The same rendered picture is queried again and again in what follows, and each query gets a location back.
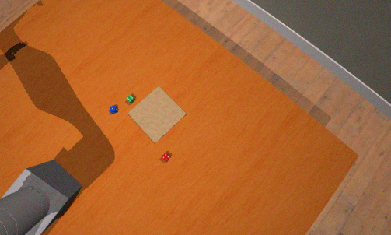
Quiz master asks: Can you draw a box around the red die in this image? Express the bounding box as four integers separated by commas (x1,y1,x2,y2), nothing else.
162,153,170,162

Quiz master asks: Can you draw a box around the blue die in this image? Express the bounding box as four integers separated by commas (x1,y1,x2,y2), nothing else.
110,105,118,114

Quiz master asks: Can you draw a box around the green die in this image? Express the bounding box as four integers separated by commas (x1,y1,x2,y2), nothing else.
126,95,135,103

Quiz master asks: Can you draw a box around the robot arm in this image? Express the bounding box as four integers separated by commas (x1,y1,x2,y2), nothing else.
0,187,50,235

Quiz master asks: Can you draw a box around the tan square mat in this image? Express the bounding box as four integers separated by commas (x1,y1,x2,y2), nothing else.
128,86,186,143

